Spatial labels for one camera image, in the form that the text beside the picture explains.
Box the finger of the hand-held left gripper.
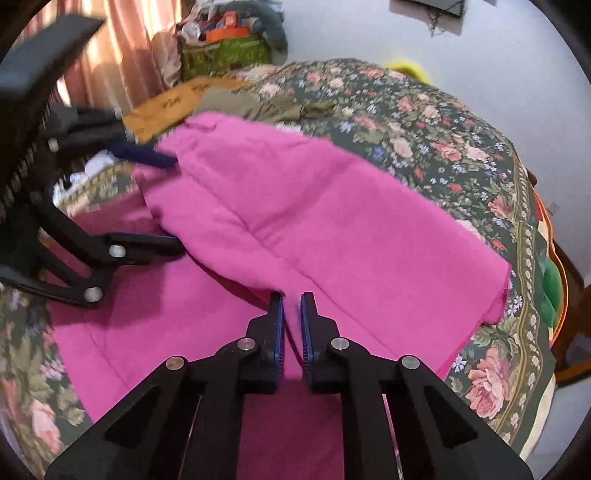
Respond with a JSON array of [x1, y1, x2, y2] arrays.
[[0, 194, 186, 309], [46, 105, 180, 171]]

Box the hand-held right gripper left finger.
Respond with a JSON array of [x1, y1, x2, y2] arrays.
[[44, 291, 285, 480]]

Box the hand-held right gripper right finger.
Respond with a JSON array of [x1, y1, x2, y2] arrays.
[[300, 291, 535, 480]]

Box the pink pants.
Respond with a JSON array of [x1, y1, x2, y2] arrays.
[[48, 112, 512, 480]]

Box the white cloth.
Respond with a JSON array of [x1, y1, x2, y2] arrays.
[[52, 152, 118, 204]]

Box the wooden lap desk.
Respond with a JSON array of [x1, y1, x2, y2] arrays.
[[122, 76, 250, 144]]

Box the pink curtain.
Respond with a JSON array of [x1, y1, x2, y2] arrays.
[[18, 0, 183, 121]]

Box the green patterned storage box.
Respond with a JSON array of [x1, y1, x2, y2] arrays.
[[180, 38, 272, 81]]

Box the olive green garment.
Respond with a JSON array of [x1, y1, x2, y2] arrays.
[[196, 86, 335, 124]]

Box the pile of clutter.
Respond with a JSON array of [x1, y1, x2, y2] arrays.
[[182, 0, 284, 44]]

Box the grey plush toy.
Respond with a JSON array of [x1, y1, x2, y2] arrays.
[[249, 9, 289, 54]]

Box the floral blanket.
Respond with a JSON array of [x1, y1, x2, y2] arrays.
[[0, 58, 557, 476]]

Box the orange and green blanket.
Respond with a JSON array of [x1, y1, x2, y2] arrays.
[[531, 175, 572, 344]]

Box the wooden bed frame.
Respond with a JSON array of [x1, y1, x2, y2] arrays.
[[547, 240, 591, 389]]

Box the black wall television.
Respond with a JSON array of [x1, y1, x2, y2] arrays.
[[389, 0, 465, 20]]

